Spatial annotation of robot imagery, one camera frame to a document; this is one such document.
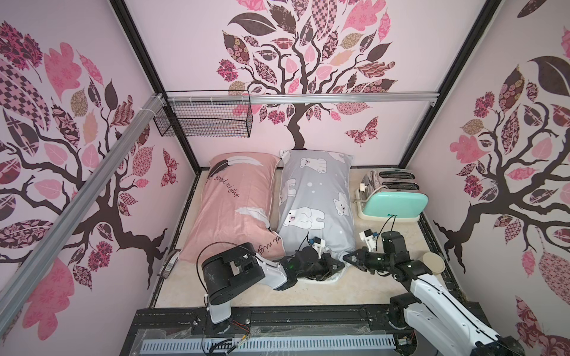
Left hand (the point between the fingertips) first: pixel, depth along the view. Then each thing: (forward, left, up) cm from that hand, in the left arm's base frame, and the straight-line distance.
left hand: (346, 270), depth 78 cm
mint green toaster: (+27, -21, +9) cm, 35 cm away
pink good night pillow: (+22, +42, +8) cm, 48 cm away
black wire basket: (+81, +70, +10) cm, 108 cm away
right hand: (+4, 0, +2) cm, 5 cm away
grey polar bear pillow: (+25, +9, +7) cm, 28 cm away
